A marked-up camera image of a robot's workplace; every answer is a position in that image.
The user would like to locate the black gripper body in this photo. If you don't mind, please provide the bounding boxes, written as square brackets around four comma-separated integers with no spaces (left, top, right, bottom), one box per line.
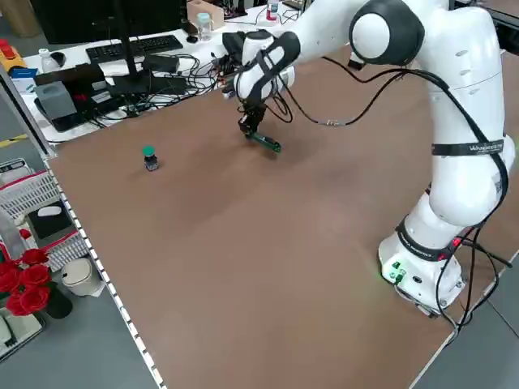
[241,97,268,123]

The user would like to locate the clear glass jar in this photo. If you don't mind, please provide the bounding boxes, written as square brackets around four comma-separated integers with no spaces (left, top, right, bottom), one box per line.
[195,11,214,41]

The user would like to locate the black power adapter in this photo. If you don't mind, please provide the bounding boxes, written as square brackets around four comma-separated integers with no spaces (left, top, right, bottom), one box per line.
[141,54,182,71]

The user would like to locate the brown cardboard box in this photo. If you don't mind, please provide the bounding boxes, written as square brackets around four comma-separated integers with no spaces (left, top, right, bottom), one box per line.
[186,0,225,32]

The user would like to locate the black keyboard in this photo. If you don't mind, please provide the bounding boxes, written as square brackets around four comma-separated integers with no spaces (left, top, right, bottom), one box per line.
[85,35,184,62]

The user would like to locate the black monitor stand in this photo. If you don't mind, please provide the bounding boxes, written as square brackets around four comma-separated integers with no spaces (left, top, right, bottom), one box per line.
[113,0,187,96]

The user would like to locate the black monitor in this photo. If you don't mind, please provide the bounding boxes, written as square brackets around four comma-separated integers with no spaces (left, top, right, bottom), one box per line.
[30,0,183,45]

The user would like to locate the grey box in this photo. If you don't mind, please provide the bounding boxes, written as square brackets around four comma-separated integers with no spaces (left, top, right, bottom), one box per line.
[34,80,78,122]

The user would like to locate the white bottle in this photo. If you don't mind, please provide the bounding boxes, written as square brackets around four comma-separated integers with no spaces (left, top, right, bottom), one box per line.
[39,47,61,74]

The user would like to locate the black mouse pad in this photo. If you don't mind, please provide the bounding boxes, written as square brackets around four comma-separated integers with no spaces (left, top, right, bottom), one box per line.
[27,200,78,240]

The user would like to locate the small white bin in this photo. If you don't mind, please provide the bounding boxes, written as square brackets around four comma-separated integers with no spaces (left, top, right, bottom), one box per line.
[60,258,105,297]

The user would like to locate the blue box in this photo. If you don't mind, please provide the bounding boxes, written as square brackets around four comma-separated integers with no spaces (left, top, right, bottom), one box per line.
[10,66,41,95]

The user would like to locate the white plastic basket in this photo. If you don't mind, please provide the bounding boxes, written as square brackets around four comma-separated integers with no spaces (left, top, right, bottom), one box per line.
[0,169,89,277]

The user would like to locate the black vase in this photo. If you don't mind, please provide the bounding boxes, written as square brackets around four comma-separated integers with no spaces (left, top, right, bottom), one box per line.
[43,283,74,320]

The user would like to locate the red roses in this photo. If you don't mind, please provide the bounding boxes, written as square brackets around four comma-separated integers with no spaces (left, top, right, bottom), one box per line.
[0,229,54,317]

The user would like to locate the tangled desk cables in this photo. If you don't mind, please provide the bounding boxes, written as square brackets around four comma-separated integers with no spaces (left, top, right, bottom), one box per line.
[92,52,228,122]

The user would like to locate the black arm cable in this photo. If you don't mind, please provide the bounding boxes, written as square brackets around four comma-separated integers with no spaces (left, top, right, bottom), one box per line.
[267,56,510,260]

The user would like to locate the aluminium frame post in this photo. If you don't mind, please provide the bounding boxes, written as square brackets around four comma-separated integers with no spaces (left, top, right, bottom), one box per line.
[0,64,58,158]

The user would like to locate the black base cable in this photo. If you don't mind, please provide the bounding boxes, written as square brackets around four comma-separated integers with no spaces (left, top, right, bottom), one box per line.
[437,234,514,337]

